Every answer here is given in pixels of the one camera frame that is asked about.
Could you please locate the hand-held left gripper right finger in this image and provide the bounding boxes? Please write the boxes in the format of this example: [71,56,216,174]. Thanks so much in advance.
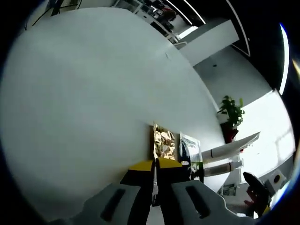
[156,157,249,225]

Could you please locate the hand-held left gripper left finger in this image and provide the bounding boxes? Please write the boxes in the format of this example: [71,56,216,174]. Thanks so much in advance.
[50,160,157,225]

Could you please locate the green black skincare packet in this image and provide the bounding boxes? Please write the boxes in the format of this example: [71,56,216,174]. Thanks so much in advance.
[179,132,203,182]

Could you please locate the small white skincare bottle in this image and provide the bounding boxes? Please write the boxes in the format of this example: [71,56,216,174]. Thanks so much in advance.
[202,159,244,178]

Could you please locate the gold foil skincare sachet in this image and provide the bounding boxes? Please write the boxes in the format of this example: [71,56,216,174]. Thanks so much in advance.
[152,121,176,163]

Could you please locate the white skincare tube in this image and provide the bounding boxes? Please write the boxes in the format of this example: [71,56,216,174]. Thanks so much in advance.
[201,131,261,162]

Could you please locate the person's right hand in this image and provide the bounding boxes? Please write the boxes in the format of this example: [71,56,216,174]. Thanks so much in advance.
[244,188,258,218]

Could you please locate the red bag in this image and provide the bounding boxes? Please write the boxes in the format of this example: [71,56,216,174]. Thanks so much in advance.
[220,123,240,144]

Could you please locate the green potted plant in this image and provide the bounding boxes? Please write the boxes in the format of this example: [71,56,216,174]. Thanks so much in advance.
[217,95,246,129]

